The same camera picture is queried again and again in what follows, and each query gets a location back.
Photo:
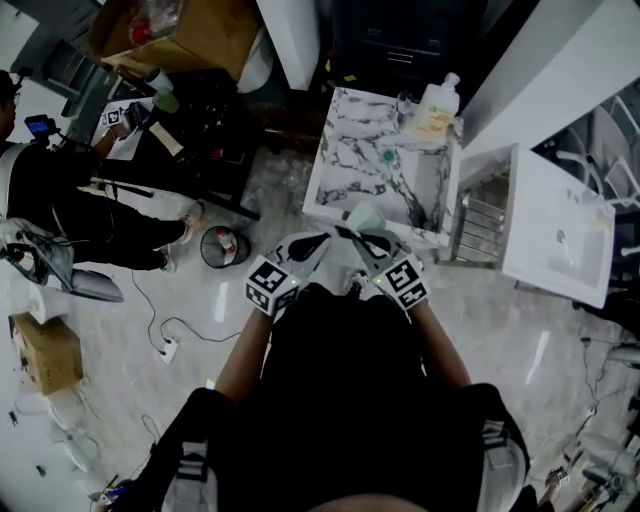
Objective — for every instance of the white bottle with red cap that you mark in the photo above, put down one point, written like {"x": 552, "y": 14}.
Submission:
{"x": 227, "y": 241}

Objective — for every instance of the grey plastic seat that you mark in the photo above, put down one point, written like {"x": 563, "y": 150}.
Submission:
{"x": 92, "y": 287}

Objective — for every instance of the marble sink vanity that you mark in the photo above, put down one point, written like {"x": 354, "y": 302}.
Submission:
{"x": 350, "y": 150}

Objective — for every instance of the chrome faucet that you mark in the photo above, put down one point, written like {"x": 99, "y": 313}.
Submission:
{"x": 406, "y": 102}

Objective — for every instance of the white round bucket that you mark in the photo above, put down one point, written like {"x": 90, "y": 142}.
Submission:
{"x": 257, "y": 65}

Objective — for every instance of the person's right forearm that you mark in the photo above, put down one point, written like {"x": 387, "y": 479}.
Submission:
{"x": 440, "y": 345}

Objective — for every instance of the white partition board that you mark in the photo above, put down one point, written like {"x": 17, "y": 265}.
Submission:
{"x": 295, "y": 40}
{"x": 540, "y": 70}

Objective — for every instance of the white paper roll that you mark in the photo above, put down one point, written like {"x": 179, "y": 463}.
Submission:
{"x": 47, "y": 302}

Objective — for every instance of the white ceramic sink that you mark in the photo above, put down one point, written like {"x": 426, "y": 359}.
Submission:
{"x": 545, "y": 225}

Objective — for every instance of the grey metal sink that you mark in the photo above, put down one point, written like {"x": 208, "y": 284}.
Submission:
{"x": 80, "y": 75}

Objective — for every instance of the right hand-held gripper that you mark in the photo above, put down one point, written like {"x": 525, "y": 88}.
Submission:
{"x": 402, "y": 282}

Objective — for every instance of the white metal chair frame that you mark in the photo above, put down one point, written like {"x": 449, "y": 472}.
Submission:
{"x": 600, "y": 165}

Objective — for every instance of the black table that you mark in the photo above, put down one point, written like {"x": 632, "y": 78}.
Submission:
{"x": 210, "y": 130}

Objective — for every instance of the clear bag with red item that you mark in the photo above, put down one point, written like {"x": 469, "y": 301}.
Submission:
{"x": 150, "y": 25}

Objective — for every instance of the small closed cardboard box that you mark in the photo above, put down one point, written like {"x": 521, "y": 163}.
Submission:
{"x": 50, "y": 355}

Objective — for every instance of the black drawer cabinet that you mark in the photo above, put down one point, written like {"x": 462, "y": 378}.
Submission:
{"x": 400, "y": 35}

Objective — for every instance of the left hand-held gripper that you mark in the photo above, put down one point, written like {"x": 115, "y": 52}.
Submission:
{"x": 270, "y": 287}

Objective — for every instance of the green cup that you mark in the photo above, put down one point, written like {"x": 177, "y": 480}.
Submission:
{"x": 166, "y": 101}

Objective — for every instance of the person's left forearm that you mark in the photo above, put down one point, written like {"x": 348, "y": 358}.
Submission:
{"x": 242, "y": 355}

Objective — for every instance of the beige wooden board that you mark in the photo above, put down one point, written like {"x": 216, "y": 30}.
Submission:
{"x": 167, "y": 140}

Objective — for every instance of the person's right shoe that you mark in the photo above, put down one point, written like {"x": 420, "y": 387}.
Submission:
{"x": 360, "y": 285}

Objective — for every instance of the large open cardboard box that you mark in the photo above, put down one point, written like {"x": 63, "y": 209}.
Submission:
{"x": 210, "y": 35}

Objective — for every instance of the white cup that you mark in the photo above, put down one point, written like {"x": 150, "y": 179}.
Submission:
{"x": 159, "y": 79}

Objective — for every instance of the white power strip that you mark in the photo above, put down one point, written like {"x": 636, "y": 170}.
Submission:
{"x": 169, "y": 351}

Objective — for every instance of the small white inset sink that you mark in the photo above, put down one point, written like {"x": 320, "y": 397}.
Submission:
{"x": 127, "y": 142}

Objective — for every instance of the white ceramic fixture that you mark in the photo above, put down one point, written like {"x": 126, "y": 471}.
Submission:
{"x": 72, "y": 430}

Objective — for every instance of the chrome rack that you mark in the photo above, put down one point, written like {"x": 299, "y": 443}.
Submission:
{"x": 482, "y": 220}

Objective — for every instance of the green sink drain plug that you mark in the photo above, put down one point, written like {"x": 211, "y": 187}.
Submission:
{"x": 388, "y": 156}

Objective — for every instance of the white pump soap bottle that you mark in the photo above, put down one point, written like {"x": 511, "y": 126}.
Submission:
{"x": 435, "y": 112}

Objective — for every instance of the person's black clothing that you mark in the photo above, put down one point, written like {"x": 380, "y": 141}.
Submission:
{"x": 340, "y": 400}

